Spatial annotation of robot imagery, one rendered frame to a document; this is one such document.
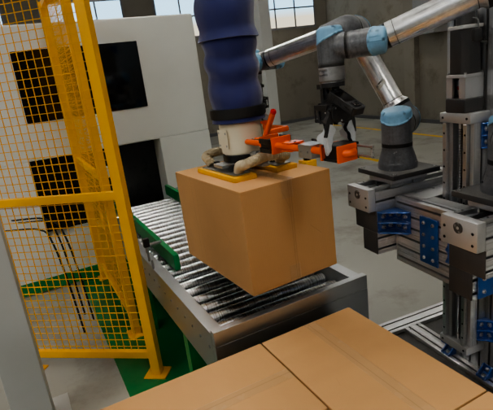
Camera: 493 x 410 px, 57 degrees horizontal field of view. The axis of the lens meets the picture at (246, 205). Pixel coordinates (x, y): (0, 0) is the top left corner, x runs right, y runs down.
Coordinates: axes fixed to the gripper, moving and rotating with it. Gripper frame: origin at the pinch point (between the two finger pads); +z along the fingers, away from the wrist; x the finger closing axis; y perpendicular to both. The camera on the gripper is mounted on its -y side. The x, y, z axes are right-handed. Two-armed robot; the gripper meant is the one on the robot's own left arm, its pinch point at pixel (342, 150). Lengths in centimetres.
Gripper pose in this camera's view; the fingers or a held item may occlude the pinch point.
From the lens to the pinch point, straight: 140.8
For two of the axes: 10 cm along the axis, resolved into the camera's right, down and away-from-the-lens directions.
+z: 1.2, 9.6, 2.7
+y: -5.1, -1.7, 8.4
